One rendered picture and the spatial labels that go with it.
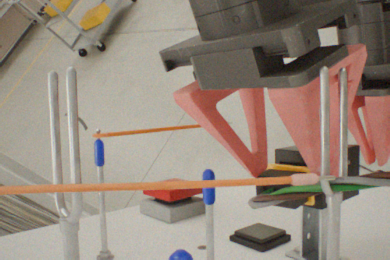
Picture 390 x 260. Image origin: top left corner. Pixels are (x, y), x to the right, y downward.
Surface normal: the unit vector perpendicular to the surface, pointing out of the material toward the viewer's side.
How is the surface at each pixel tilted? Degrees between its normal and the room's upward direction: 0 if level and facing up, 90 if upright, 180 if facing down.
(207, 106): 84
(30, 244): 53
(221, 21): 59
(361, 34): 47
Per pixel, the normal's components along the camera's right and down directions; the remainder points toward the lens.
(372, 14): -0.21, 0.18
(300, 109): -0.54, 0.72
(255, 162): 0.64, 0.03
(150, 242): -0.03, -1.00
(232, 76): -0.70, 0.42
